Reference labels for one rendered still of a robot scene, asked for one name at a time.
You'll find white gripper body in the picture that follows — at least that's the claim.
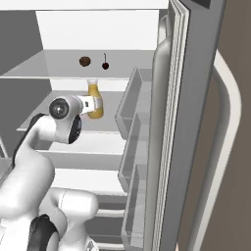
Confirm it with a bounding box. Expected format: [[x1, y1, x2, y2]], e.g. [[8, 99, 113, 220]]
[[90, 95, 100, 114]]

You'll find dark red cherry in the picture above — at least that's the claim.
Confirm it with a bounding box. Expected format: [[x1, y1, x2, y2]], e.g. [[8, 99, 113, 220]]
[[101, 52, 111, 71]]

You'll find brown walnut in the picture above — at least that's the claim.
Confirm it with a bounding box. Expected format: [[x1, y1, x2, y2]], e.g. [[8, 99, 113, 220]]
[[78, 56, 92, 69]]

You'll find yellow juice bottle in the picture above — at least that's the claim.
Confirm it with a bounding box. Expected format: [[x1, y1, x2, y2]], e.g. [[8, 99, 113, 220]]
[[85, 78, 105, 120]]

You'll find grey door bin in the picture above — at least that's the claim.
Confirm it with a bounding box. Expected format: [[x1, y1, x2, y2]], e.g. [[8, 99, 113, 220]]
[[118, 112, 150, 194], [114, 67, 153, 139], [121, 163, 149, 251]]

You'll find white fridge drawer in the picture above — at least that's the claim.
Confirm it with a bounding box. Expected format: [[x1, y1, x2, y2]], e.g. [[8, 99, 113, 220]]
[[34, 130, 127, 172], [50, 168, 129, 198]]

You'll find white fridge cabinet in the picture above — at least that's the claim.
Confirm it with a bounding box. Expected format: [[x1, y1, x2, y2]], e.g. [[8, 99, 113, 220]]
[[0, 0, 171, 251]]

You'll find grey fridge door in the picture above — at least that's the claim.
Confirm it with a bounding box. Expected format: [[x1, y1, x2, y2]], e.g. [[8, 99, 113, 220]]
[[143, 0, 227, 251]]

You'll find pale curved door handle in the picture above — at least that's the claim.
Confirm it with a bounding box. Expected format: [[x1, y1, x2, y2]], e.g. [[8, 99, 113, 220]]
[[185, 48, 243, 251]]

